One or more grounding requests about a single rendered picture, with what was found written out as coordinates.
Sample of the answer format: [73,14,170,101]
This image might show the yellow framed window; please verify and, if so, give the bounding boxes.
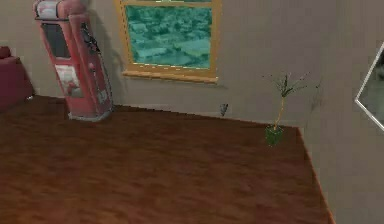
[113,0,223,84]

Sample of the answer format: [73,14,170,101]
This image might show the house plant in green pot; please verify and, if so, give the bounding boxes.
[261,71,311,148]

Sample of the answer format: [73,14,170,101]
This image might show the red vintage fuel pump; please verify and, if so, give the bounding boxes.
[32,0,114,123]

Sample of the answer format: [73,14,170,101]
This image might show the white framed wall picture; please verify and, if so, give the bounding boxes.
[354,41,384,132]

